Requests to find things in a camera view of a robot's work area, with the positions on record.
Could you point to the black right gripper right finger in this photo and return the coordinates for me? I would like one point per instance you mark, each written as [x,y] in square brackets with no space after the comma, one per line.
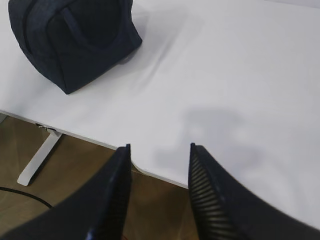
[223,209]

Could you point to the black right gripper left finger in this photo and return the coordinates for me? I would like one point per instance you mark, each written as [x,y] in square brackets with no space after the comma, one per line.
[96,211]

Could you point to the navy blue lunch bag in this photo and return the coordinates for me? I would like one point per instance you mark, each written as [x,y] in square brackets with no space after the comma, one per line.
[73,42]

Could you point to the white left table leg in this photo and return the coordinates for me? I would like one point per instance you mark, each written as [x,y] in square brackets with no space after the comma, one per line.
[33,166]

